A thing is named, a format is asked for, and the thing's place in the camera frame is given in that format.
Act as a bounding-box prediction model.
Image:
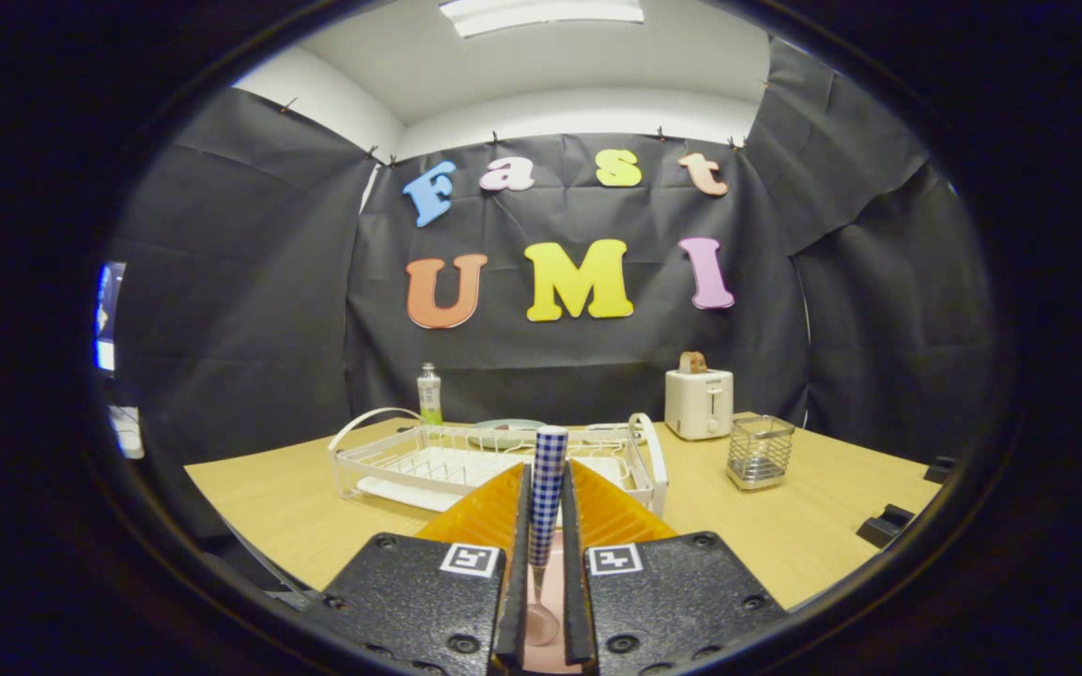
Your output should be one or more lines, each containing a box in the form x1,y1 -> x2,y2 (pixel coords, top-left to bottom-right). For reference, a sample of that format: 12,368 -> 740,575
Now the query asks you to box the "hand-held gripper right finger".
560,458 -> 791,676

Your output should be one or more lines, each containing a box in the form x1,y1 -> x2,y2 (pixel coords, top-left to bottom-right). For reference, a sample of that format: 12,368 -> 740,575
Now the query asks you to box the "pale green plate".
466,419 -> 548,450

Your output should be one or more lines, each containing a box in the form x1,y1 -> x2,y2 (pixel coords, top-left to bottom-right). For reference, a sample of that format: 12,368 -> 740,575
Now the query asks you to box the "white wire dish rack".
327,407 -> 670,518

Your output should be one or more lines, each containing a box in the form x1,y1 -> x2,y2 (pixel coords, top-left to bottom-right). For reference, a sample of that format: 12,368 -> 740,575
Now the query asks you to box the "black backdrop cloth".
114,38 -> 997,470

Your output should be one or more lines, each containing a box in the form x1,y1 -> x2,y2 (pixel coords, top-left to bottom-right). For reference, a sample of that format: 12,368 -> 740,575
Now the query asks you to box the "pink plate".
522,554 -> 591,675

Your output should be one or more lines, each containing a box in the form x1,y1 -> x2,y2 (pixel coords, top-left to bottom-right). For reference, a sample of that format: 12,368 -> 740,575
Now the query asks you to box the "white object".
112,406 -> 146,461

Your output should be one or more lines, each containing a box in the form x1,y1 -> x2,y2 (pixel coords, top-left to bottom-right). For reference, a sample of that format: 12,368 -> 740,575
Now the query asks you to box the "green labelled bottle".
417,362 -> 443,426

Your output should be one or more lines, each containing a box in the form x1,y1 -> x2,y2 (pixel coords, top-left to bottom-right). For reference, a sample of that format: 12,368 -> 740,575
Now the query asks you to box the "blue checked handle spoon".
524,425 -> 570,648

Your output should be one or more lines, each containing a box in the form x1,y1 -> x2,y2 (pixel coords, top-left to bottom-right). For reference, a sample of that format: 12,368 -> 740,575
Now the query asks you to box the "small white divided dish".
581,422 -> 645,446

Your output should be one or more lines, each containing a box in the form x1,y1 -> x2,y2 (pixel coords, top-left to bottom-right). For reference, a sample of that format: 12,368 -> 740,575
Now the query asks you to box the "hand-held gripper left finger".
301,460 -> 534,676

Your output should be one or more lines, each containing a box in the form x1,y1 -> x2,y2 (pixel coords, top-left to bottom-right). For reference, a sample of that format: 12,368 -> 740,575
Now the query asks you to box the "metal wire basket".
727,414 -> 796,492

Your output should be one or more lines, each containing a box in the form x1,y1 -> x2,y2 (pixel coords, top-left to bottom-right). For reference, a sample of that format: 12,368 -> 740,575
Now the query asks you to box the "ceiling light panel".
438,0 -> 645,38

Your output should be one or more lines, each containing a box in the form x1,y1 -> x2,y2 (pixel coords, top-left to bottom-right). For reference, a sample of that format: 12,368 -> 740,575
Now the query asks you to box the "bright screen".
95,263 -> 127,375

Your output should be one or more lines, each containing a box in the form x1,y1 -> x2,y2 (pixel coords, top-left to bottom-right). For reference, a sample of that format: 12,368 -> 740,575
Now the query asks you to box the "white toaster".
664,368 -> 734,441

